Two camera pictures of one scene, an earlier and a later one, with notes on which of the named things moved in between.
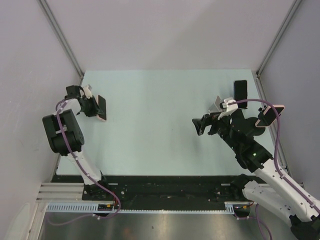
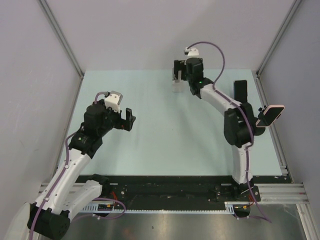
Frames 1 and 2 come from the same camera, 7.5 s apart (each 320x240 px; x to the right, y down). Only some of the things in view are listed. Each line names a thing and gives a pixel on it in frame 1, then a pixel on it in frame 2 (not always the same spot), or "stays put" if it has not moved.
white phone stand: [215, 107] → [179, 85]
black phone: [240, 92] stays put
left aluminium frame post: [55, 24] stays put
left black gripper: [96, 111] → [122, 124]
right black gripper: [208, 119] → [180, 65]
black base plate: [161, 193] stays put
